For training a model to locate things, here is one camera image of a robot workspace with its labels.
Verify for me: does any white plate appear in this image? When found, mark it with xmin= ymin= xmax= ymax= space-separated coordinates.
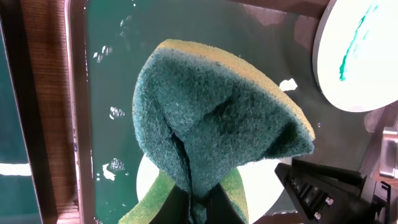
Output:
xmin=312 ymin=0 xmax=397 ymax=113
xmin=136 ymin=156 xmax=292 ymax=223

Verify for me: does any black water basin tray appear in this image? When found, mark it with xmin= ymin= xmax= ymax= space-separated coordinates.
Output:
xmin=0 ymin=18 xmax=43 ymax=224

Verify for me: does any dark green serving tray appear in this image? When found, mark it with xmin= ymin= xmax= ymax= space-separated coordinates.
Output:
xmin=63 ymin=0 xmax=398 ymax=224

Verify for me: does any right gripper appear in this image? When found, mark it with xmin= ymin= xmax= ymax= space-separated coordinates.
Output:
xmin=275 ymin=160 xmax=397 ymax=224

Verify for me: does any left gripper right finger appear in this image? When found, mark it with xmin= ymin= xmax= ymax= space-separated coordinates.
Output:
xmin=206 ymin=184 xmax=238 ymax=224

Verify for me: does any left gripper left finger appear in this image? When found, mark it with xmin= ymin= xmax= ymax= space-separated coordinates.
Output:
xmin=149 ymin=185 xmax=190 ymax=224

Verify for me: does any green yellow scrub sponge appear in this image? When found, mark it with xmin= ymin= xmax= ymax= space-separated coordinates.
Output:
xmin=132 ymin=39 xmax=315 ymax=223

